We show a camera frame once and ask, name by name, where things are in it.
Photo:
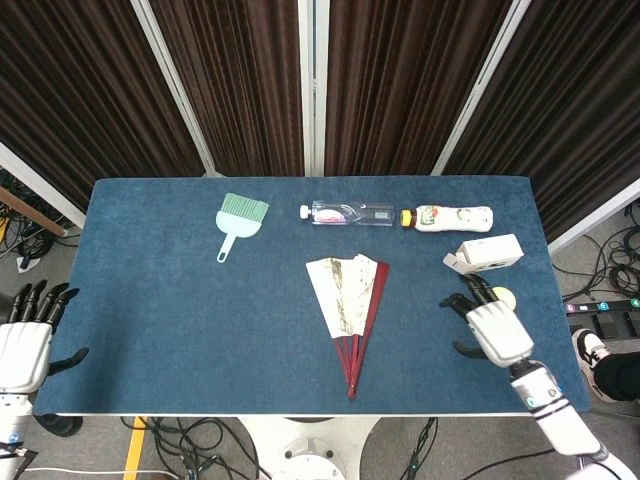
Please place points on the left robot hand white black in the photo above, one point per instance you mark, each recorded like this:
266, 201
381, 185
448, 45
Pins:
22, 355

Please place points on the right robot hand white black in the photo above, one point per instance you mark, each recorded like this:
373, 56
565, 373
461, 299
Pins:
500, 332

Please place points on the paper folding fan red ribs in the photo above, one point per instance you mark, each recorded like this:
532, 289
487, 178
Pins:
345, 295

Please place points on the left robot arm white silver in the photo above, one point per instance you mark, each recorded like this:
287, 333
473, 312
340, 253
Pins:
12, 430

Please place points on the yellow ball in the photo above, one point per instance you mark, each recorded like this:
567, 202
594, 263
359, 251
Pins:
506, 296

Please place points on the black table foot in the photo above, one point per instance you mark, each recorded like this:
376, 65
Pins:
60, 426

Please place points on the white cardboard box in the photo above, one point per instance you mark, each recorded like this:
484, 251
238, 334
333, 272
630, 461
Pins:
492, 252

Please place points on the white black sneaker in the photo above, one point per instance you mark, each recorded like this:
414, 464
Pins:
590, 357

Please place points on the black numbered pedal strip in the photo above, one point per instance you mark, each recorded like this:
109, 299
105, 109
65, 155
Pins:
607, 315

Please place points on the white drink bottle yellow cap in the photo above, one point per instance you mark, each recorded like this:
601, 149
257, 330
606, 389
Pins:
450, 219

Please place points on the black trouser leg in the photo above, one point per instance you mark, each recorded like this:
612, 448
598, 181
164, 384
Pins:
620, 375

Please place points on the brown wooden board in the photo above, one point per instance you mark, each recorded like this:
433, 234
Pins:
30, 210

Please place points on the yellow floor tape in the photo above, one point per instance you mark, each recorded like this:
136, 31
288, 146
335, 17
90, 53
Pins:
135, 447

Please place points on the blue table cloth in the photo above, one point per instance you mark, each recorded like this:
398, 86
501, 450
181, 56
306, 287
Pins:
200, 325

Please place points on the clear plastic water bottle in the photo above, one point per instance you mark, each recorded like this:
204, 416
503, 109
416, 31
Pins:
350, 214

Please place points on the brown pleated partition screen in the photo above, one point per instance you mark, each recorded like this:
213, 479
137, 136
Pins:
400, 85
575, 110
75, 90
240, 85

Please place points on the green plastic dustpan brush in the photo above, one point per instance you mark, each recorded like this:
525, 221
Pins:
240, 222

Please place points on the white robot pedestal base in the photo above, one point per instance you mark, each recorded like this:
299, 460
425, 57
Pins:
310, 447

